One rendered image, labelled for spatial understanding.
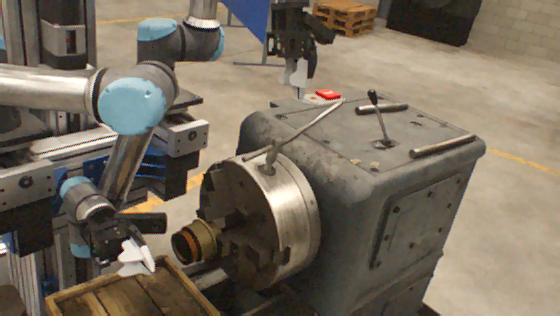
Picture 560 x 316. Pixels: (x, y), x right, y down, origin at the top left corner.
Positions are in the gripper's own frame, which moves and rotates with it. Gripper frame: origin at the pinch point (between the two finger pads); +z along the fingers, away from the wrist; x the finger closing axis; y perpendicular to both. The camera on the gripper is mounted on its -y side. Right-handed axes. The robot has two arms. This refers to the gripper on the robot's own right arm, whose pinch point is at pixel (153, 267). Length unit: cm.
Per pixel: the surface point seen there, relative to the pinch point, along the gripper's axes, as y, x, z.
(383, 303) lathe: -65, -31, 17
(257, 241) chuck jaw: -20.9, 2.5, 6.5
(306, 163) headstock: -39.1, 14.0, 0.2
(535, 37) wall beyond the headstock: -987, -83, -300
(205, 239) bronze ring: -11.9, 2.3, 0.1
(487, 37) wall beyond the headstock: -963, -104, -383
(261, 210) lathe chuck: -22.6, 8.8, 4.6
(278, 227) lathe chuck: -22.8, 7.8, 10.2
